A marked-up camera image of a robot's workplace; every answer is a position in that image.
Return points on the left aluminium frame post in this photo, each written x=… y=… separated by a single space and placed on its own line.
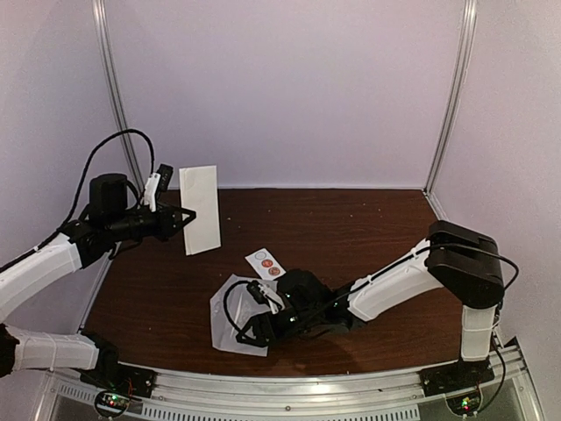
x=116 y=102

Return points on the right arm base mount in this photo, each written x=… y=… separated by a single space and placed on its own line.
x=461 y=379

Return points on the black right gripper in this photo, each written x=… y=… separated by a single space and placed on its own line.
x=252 y=323

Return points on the white sticker sheet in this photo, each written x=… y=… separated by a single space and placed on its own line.
x=254 y=260

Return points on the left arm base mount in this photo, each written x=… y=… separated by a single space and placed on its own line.
x=119 y=384

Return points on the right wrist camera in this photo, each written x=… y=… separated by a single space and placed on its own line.
x=262 y=294

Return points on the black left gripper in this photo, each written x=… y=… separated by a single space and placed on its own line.
x=165 y=227

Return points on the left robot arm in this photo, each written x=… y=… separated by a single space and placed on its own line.
x=105 y=222

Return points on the right aluminium frame post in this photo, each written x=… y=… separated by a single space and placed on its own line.
x=462 y=62

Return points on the grey envelope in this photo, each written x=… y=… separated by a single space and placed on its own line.
x=234 y=297

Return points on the aluminium frame post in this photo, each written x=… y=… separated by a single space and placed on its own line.
x=116 y=102
x=462 y=62

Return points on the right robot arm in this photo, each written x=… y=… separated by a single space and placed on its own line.
x=465 y=262

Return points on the front aluminium rail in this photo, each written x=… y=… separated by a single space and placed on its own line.
x=396 y=395

